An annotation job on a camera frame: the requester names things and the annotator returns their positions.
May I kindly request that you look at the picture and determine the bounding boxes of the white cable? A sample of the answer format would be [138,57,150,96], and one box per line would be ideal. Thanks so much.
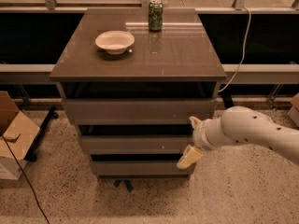
[217,7,252,94]

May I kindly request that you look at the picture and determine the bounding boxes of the green soda can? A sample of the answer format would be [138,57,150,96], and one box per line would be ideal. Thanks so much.
[149,0,164,32]

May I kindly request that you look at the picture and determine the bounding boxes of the black stand leg right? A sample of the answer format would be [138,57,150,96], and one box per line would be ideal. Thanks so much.
[220,88,235,109]

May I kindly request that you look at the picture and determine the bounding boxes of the grey top drawer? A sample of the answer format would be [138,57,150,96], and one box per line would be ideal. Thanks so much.
[62,99,217,125]

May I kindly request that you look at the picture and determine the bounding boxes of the open cardboard box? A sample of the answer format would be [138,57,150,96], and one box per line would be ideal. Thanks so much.
[0,91,40,180]

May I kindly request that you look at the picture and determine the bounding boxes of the white bowl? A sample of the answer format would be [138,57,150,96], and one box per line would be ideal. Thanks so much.
[95,31,135,55]

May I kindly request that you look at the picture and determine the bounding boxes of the black stand leg left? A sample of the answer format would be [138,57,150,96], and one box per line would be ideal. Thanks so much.
[24,106,59,162]

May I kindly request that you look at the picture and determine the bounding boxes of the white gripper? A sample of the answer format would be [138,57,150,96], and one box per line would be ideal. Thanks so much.
[177,116,219,169]

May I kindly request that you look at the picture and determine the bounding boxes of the blue tape cross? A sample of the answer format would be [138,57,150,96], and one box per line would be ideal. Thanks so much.
[113,179,134,193]

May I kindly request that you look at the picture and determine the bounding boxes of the grey drawer cabinet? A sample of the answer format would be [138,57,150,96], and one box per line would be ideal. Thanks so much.
[50,8,226,179]

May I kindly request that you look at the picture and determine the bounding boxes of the black floor cable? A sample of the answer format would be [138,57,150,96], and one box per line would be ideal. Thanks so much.
[1,133,50,224]

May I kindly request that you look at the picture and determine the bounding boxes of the grey bottom drawer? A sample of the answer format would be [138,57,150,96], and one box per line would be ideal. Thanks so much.
[90,161,195,175]

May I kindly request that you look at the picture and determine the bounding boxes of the black stand leg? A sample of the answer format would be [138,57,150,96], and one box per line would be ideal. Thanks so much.
[220,88,235,109]
[24,106,59,162]

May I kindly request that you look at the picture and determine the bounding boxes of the cardboard box at right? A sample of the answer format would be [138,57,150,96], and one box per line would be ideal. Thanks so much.
[288,93,299,127]

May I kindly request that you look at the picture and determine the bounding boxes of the grey drawer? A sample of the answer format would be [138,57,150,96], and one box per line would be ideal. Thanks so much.
[79,135,192,155]
[90,161,195,175]
[62,99,217,125]

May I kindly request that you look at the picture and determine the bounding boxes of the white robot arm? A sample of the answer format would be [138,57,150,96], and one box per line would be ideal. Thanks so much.
[177,106,299,169]

